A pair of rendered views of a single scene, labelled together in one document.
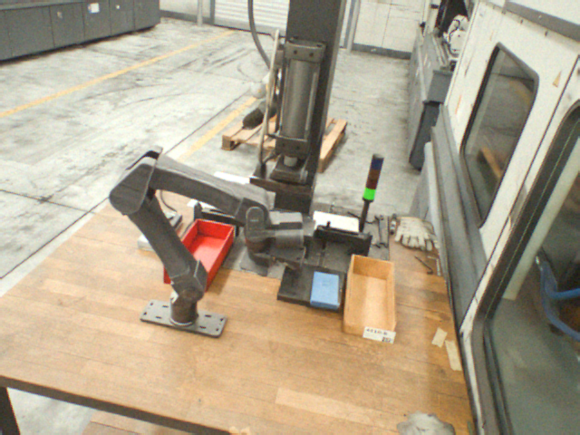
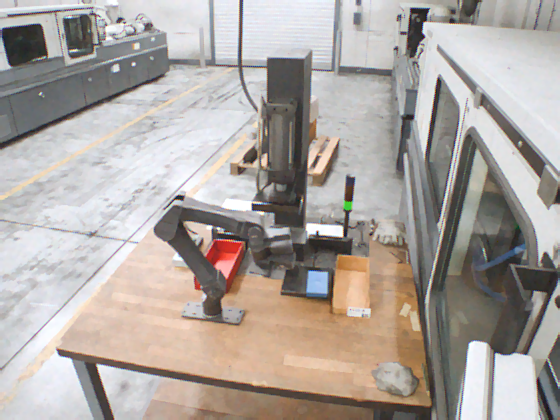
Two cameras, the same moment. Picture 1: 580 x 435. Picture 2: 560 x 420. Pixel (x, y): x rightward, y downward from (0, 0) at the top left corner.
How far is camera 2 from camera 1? 30 cm
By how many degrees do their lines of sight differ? 4
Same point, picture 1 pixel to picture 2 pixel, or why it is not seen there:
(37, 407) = (111, 394)
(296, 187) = (288, 206)
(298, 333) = (298, 317)
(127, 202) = (166, 232)
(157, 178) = (184, 214)
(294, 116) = (280, 154)
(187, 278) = (211, 283)
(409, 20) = (386, 42)
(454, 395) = (414, 348)
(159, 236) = (189, 254)
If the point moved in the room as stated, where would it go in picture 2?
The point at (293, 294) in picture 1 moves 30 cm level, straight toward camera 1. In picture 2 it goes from (292, 289) to (283, 353)
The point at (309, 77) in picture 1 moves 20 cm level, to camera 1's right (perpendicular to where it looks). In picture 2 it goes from (287, 125) to (346, 127)
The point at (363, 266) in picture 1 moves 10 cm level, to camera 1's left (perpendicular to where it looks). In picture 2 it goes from (347, 263) to (320, 262)
